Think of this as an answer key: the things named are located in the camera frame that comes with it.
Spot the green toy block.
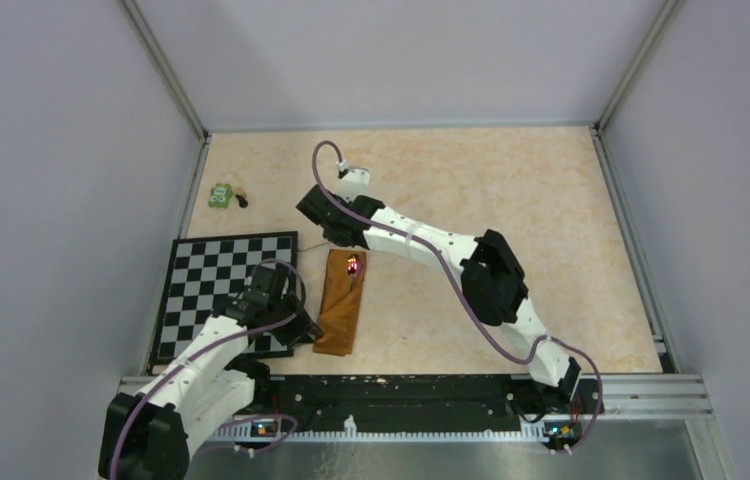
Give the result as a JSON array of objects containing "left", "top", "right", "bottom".
[{"left": 208, "top": 183, "right": 234, "bottom": 209}]

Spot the iridescent rainbow spoon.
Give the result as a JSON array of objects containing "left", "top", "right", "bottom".
[{"left": 346, "top": 253, "right": 362, "bottom": 291}]

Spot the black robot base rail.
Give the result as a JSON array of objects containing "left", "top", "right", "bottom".
[{"left": 234, "top": 374, "right": 605, "bottom": 433}]

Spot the black white chessboard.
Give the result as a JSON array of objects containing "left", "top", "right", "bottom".
[{"left": 147, "top": 231, "right": 298, "bottom": 370}]

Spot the brown satin napkin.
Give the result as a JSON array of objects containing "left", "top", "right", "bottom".
[{"left": 313, "top": 249, "right": 367, "bottom": 356}]

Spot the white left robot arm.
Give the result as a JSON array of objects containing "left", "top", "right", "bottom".
[{"left": 98, "top": 259, "right": 321, "bottom": 479}]

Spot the small wooden black-tipped piece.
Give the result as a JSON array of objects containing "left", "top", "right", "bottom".
[{"left": 234, "top": 188, "right": 249, "bottom": 209}]

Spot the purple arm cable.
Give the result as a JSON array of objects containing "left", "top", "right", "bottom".
[
  {"left": 311, "top": 139, "right": 605, "bottom": 455},
  {"left": 108, "top": 258, "right": 307, "bottom": 480}
]

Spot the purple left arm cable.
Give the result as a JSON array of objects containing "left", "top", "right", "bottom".
[{"left": 108, "top": 258, "right": 307, "bottom": 480}]

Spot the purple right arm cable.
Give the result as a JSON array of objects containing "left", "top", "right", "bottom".
[{"left": 311, "top": 139, "right": 605, "bottom": 455}]

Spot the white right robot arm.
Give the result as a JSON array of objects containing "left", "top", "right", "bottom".
[{"left": 296, "top": 168, "right": 581, "bottom": 412}]

